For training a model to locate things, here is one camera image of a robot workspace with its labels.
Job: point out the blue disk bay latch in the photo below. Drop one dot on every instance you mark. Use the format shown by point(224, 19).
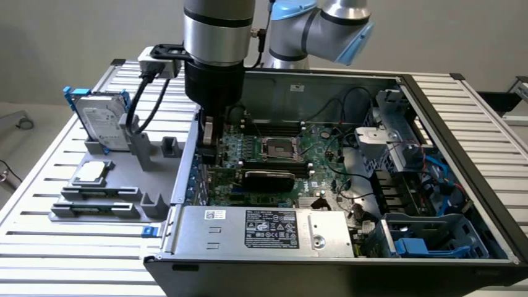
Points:
point(409, 247)

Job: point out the silver power supply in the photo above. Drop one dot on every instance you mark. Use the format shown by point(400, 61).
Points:
point(230, 235)

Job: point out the black PC case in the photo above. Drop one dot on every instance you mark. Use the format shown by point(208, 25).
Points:
point(288, 278)

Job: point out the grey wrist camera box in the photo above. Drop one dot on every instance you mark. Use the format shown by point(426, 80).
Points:
point(158, 66)

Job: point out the blue case latch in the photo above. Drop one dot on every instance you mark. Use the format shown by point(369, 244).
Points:
point(148, 232)

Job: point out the white case sticker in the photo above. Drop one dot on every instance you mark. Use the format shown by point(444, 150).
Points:
point(296, 87)

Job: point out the black table corner cap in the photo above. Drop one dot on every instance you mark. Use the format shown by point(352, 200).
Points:
point(456, 76)
point(117, 61)

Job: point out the silver CPU chip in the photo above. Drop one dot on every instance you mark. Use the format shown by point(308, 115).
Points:
point(92, 171)

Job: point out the grey disk bay cage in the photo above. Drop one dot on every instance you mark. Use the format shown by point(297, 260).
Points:
point(449, 229)

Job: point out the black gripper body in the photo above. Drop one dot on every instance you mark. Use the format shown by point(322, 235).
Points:
point(214, 83)

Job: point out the black plastic fan shroud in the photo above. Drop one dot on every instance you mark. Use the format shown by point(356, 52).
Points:
point(392, 188)

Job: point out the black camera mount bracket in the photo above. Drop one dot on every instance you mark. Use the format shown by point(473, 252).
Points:
point(166, 51)

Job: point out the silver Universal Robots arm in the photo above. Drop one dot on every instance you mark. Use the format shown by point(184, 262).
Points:
point(218, 31)

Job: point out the hard disk with blue frame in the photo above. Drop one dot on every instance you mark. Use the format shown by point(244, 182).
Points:
point(100, 120)

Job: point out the CPU socket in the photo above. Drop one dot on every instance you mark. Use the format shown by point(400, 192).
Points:
point(280, 148)

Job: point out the silver chipset heat sink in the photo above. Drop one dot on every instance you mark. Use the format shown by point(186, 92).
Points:
point(309, 202)

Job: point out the grey parts rack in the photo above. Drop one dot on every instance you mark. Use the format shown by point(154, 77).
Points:
point(160, 182)

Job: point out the black graphics card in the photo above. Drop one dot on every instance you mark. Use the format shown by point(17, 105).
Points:
point(268, 182)

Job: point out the green motherboard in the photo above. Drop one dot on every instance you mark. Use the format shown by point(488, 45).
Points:
point(317, 161)

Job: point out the green RAM stick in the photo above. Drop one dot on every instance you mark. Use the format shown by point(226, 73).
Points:
point(92, 209)

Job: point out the metal frame beside table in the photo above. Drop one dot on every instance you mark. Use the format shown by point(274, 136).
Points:
point(502, 99)

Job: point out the silver metal drive cage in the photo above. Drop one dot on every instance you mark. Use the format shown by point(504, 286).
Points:
point(386, 136)

